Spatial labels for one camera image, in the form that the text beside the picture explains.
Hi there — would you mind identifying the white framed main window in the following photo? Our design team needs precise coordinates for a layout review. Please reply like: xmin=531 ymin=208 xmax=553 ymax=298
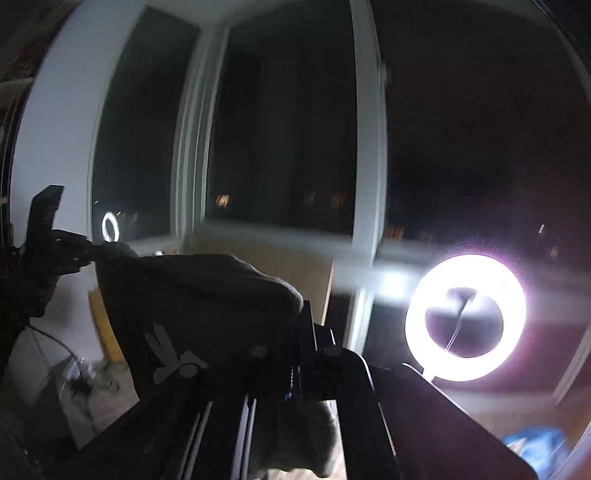
xmin=178 ymin=0 xmax=591 ymax=402

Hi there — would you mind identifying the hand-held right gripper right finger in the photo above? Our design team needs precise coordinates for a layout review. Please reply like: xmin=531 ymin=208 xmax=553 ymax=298
xmin=305 ymin=305 xmax=539 ymax=480

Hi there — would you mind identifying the grey flower print shirt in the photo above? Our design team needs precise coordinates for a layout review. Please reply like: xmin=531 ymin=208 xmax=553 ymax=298
xmin=95 ymin=241 xmax=340 ymax=478

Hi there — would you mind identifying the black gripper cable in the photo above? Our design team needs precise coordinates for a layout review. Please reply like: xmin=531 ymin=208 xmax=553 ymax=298
xmin=25 ymin=323 xmax=100 ymax=402

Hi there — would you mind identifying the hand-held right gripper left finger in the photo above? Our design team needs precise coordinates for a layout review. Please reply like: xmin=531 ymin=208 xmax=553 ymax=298
xmin=55 ymin=302 xmax=312 ymax=480

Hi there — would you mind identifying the person's left forearm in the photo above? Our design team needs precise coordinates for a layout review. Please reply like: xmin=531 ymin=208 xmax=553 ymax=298
xmin=0 ymin=244 xmax=28 ymax=324

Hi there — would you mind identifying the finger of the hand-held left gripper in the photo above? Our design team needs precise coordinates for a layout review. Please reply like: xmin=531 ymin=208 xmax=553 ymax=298
xmin=53 ymin=229 xmax=95 ymax=250
xmin=55 ymin=249 xmax=100 ymax=274

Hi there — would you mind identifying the light wooden board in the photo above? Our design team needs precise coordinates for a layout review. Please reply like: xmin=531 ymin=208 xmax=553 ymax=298
xmin=185 ymin=231 xmax=335 ymax=326

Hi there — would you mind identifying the white framed side window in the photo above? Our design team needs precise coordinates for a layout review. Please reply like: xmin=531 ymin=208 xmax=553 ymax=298
xmin=88 ymin=4 xmax=204 ymax=245

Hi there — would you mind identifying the white ring light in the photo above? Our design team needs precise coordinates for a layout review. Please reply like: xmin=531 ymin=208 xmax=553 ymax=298
xmin=405 ymin=254 xmax=527 ymax=383

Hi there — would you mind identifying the navy blue garment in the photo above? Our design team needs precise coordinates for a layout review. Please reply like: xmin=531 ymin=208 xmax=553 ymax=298
xmin=503 ymin=427 xmax=570 ymax=480

